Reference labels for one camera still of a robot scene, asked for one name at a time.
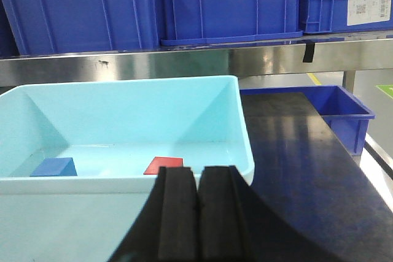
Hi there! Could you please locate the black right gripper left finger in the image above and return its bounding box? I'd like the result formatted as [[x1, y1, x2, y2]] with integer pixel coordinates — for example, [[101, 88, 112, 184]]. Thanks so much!
[[109, 167, 199, 261]]

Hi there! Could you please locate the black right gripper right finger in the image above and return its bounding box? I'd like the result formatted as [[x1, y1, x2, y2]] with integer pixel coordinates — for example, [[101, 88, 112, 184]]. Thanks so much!
[[198, 166, 338, 261]]

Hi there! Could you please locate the red cube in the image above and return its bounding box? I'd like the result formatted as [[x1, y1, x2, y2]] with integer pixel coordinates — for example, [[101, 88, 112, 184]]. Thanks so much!
[[144, 156, 184, 175]]

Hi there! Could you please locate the blue cube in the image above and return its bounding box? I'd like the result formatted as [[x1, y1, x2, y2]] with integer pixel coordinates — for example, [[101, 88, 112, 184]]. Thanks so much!
[[29, 158, 77, 177]]

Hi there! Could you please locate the light blue plastic tray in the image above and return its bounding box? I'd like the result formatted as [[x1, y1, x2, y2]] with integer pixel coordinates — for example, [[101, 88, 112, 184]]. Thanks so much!
[[1, 76, 254, 261]]

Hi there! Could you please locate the small blue bin right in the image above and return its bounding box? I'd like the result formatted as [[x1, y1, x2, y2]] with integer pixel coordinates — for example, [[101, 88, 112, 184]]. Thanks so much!
[[240, 85, 375, 156]]

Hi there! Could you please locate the black tape strip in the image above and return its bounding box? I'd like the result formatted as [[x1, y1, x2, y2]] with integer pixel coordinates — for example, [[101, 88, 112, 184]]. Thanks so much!
[[302, 41, 316, 63]]

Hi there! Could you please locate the blue crate upper middle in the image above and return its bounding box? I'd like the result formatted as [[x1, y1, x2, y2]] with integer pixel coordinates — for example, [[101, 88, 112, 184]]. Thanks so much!
[[161, 0, 303, 46]]

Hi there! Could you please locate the blue crate upper left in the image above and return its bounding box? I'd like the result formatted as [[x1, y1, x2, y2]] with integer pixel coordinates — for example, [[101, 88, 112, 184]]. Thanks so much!
[[2, 0, 165, 55]]

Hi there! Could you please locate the stainless steel shelf rail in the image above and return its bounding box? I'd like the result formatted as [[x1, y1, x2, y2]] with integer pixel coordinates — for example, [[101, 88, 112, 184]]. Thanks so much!
[[1, 31, 392, 87]]

